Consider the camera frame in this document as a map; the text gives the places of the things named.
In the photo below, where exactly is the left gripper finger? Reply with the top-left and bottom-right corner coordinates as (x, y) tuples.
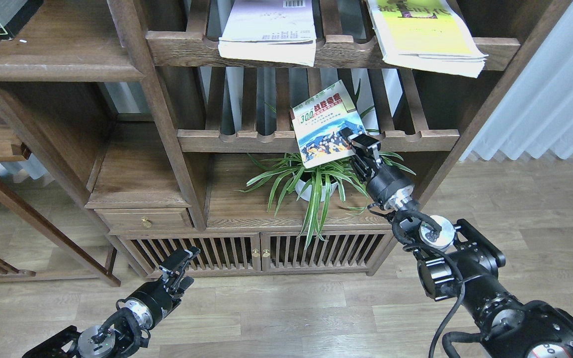
(159, 246), (201, 278)
(175, 277), (194, 299)

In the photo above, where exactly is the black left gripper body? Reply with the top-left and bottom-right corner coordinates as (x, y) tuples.
(125, 279), (181, 324)

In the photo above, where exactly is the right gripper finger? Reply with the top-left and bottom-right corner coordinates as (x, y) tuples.
(340, 127), (381, 162)
(349, 158), (370, 183)

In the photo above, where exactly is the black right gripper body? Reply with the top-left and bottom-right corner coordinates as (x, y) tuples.
(363, 161), (415, 209)

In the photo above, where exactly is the colourful cover paperback book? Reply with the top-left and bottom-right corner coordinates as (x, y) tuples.
(292, 80), (366, 169)

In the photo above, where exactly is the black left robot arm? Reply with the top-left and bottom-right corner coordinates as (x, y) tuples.
(23, 246), (201, 358)

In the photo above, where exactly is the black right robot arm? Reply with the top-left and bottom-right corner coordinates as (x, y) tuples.
(340, 128), (573, 358)

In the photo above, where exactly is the green spider plant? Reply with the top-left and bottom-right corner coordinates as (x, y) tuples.
(239, 80), (417, 249)

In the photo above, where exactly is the white plant pot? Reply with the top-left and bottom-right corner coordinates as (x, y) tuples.
(295, 177), (338, 202)

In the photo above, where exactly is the dark wooden bookshelf cabinet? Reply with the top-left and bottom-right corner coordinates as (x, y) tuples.
(0, 0), (571, 276)

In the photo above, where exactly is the yellow green magazine stack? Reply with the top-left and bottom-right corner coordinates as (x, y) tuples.
(367, 0), (487, 79)

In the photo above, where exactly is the white lavender book stack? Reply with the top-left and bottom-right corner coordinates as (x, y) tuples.
(218, 0), (317, 67)

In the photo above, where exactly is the white pleated curtain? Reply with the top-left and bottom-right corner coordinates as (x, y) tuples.
(460, 2), (573, 161)

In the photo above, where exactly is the dark book top left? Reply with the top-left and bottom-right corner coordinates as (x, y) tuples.
(0, 0), (43, 40)

